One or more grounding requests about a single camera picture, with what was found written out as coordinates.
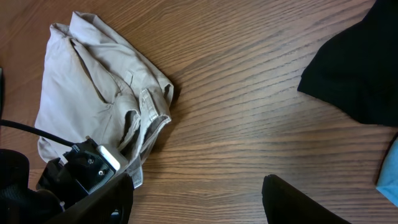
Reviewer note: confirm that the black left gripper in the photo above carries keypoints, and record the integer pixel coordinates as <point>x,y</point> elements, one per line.
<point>81,171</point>

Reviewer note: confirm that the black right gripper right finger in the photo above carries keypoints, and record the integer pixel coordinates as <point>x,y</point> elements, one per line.
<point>284,204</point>

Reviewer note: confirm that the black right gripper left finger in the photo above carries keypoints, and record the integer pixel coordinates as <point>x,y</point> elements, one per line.
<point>112,203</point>

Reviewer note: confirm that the beige khaki shorts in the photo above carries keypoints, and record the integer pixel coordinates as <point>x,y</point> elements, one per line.
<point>96,84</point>

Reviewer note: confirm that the light blue garment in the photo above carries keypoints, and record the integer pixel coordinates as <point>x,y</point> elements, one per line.
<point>387,182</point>

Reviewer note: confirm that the black shirt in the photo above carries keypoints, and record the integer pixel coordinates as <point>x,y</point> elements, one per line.
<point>356,70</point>

